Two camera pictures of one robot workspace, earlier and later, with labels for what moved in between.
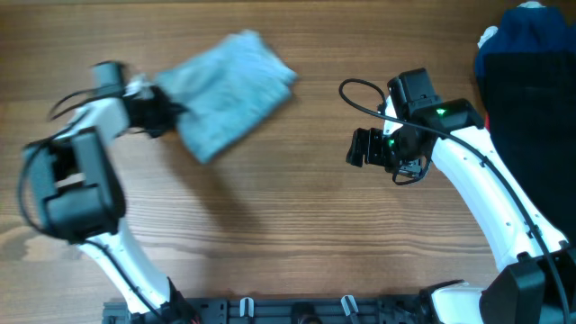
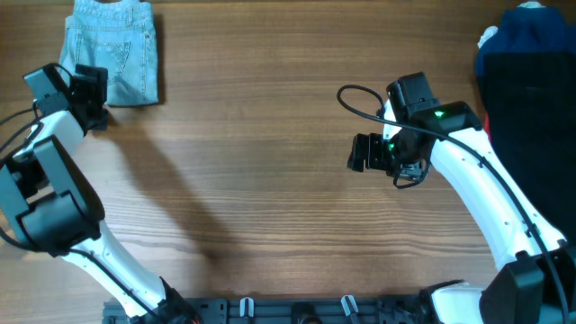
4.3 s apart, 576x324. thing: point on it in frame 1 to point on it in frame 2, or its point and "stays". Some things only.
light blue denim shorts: x=228 y=94 to x=120 y=37
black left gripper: x=168 y=107 to x=94 y=84
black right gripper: x=411 y=168 stays
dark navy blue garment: x=527 y=29 stays
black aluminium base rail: x=278 y=310 stays
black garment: x=531 y=107 stays
